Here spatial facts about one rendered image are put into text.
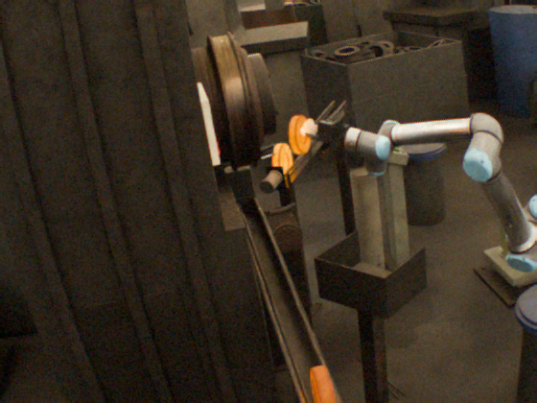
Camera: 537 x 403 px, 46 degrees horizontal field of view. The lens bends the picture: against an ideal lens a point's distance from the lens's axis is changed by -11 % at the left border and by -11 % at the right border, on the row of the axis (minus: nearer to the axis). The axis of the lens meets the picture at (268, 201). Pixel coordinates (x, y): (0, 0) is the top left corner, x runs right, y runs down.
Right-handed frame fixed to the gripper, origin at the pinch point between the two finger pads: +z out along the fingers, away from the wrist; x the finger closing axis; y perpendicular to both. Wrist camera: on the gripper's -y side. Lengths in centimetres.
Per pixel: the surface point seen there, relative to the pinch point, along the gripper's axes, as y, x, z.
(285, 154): -13.5, -2.5, 5.6
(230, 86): 37, 66, 1
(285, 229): -32.2, 22.7, -7.1
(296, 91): -59, -202, 73
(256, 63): 41, 49, 1
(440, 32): -12, -309, -9
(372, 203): -40, -33, -28
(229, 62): 43, 62, 4
